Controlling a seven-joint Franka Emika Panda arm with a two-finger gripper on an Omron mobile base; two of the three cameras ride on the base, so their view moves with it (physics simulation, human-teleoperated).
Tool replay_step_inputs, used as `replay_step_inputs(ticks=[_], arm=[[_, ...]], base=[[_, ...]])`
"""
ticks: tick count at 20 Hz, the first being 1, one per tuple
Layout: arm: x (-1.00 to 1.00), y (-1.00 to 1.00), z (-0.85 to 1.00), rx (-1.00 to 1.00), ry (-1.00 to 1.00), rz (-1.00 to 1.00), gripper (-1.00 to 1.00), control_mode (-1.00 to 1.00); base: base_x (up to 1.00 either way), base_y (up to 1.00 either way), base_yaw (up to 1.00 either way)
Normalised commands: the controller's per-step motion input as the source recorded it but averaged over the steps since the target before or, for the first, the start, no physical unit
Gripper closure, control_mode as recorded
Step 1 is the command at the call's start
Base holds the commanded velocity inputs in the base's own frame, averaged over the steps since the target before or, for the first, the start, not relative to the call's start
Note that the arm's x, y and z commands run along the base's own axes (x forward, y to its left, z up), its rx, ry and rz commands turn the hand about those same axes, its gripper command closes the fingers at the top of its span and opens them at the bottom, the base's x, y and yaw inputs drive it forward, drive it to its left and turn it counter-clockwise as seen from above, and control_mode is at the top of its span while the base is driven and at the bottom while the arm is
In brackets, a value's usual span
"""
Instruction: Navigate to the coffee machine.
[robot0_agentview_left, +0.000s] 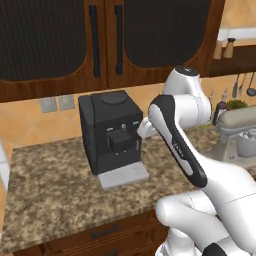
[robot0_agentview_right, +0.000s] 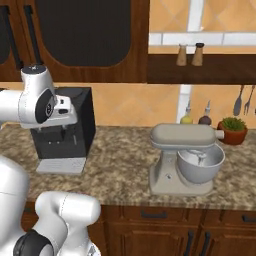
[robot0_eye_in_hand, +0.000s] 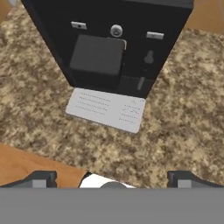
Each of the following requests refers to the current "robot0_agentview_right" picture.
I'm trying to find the grey stand mixer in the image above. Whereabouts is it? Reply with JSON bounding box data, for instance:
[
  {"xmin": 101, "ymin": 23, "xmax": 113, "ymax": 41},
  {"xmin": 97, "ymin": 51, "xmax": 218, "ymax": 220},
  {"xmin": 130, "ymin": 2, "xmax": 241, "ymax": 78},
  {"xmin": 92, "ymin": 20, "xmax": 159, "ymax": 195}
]
[{"xmin": 148, "ymin": 122, "xmax": 226, "ymax": 197}]

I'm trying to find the wooden base cupboard door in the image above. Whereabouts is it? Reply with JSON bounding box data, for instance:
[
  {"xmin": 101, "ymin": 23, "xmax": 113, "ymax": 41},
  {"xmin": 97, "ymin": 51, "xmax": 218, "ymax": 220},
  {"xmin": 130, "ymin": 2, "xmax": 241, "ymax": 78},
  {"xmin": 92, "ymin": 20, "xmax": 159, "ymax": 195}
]
[
  {"xmin": 105, "ymin": 221, "xmax": 199, "ymax": 256},
  {"xmin": 195, "ymin": 225, "xmax": 256, "ymax": 256}
]

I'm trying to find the dark wooden wall shelf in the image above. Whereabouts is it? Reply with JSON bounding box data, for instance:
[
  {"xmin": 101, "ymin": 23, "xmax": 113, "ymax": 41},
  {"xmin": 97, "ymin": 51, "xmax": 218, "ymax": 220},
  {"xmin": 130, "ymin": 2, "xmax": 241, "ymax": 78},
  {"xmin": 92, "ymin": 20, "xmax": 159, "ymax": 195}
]
[{"xmin": 146, "ymin": 53, "xmax": 256, "ymax": 85}]

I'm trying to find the black base cupboard handle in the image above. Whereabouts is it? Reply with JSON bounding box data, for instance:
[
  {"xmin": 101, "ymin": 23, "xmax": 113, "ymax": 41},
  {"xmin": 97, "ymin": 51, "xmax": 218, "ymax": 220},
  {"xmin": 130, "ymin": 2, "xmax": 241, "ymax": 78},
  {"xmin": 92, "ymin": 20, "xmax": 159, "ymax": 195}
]
[
  {"xmin": 183, "ymin": 230, "xmax": 195, "ymax": 256},
  {"xmin": 199, "ymin": 231, "xmax": 212, "ymax": 256}
]

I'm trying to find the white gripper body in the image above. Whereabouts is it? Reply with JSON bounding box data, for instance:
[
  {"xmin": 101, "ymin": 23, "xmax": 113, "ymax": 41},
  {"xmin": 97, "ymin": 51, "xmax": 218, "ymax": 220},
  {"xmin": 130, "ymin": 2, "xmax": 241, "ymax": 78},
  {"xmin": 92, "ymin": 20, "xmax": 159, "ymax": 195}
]
[{"xmin": 32, "ymin": 105, "xmax": 79, "ymax": 131}]

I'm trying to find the black cupboard door handle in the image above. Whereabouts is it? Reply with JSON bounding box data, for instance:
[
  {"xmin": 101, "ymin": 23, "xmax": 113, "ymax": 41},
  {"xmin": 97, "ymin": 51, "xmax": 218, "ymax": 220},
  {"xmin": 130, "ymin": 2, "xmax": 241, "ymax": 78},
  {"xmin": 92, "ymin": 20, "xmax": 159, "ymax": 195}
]
[
  {"xmin": 0, "ymin": 5, "xmax": 24, "ymax": 70},
  {"xmin": 23, "ymin": 4, "xmax": 44, "ymax": 67}
]

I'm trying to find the wall cupboard door dark glass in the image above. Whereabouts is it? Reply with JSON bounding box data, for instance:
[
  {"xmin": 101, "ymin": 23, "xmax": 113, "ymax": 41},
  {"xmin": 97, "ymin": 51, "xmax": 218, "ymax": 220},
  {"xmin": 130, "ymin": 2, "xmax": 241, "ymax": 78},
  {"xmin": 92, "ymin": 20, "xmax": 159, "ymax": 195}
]
[
  {"xmin": 0, "ymin": 0, "xmax": 22, "ymax": 83},
  {"xmin": 14, "ymin": 0, "xmax": 150, "ymax": 84}
]

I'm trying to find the black drawer handle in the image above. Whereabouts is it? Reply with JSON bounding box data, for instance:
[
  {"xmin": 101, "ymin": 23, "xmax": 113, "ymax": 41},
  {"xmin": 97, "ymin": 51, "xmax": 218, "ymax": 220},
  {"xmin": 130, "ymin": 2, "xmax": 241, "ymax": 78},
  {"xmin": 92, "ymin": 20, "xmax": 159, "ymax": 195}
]
[
  {"xmin": 140, "ymin": 210, "xmax": 169, "ymax": 220},
  {"xmin": 241, "ymin": 214, "xmax": 256, "ymax": 224}
]

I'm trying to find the green plant in terracotta pot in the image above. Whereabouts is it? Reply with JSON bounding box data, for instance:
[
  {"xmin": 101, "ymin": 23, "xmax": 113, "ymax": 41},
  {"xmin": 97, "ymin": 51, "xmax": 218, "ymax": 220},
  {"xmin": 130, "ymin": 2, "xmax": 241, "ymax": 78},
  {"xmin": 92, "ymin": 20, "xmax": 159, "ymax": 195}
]
[{"xmin": 216, "ymin": 116, "xmax": 249, "ymax": 146}]

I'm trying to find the dark vinegar bottle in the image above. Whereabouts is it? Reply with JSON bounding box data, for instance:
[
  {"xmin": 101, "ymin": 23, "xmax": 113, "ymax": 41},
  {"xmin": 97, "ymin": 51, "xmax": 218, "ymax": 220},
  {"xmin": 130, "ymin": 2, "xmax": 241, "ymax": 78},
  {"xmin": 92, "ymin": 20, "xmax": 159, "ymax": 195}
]
[{"xmin": 198, "ymin": 99, "xmax": 213, "ymax": 127}]

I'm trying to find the yellow oil bottle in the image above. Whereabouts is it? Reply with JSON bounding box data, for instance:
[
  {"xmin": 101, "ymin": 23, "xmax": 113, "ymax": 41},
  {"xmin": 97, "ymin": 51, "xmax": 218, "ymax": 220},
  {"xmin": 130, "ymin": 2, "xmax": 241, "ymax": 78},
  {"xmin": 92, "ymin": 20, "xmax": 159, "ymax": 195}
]
[{"xmin": 179, "ymin": 99, "xmax": 195, "ymax": 126}]

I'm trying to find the black coffee machine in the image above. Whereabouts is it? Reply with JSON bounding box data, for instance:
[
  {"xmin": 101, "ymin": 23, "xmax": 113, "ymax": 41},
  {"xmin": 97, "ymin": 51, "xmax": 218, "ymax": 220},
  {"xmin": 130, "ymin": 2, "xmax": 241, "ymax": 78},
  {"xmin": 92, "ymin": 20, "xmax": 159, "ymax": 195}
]
[{"xmin": 29, "ymin": 87, "xmax": 97, "ymax": 175}]

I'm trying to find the hanging grey fork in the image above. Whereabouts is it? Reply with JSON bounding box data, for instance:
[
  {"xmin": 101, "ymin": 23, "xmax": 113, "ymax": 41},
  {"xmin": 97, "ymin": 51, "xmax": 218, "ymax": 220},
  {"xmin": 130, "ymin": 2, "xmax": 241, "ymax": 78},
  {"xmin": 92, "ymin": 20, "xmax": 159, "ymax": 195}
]
[{"xmin": 243, "ymin": 85, "xmax": 256, "ymax": 117}]

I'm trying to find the wooden drawer front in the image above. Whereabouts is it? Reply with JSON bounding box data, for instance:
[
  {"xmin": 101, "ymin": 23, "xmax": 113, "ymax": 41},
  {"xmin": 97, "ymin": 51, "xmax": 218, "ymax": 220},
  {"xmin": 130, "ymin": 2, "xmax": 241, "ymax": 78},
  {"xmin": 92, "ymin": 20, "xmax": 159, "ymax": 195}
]
[
  {"xmin": 120, "ymin": 205, "xmax": 205, "ymax": 224},
  {"xmin": 202, "ymin": 209, "xmax": 256, "ymax": 229},
  {"xmin": 21, "ymin": 201, "xmax": 38, "ymax": 232}
]

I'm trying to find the wooden pepper shaker black cap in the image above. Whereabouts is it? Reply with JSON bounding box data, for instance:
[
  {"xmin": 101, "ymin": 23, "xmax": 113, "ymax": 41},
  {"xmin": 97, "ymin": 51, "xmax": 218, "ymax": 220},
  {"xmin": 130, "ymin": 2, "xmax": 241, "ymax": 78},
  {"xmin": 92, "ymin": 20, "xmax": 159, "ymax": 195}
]
[{"xmin": 191, "ymin": 42, "xmax": 205, "ymax": 67}]

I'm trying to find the wooden salt shaker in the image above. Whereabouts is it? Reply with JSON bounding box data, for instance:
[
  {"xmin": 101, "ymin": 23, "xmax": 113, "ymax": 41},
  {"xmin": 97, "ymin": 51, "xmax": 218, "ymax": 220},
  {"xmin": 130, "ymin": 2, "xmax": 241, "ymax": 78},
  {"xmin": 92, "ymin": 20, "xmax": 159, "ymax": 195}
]
[{"xmin": 176, "ymin": 43, "xmax": 189, "ymax": 67}]

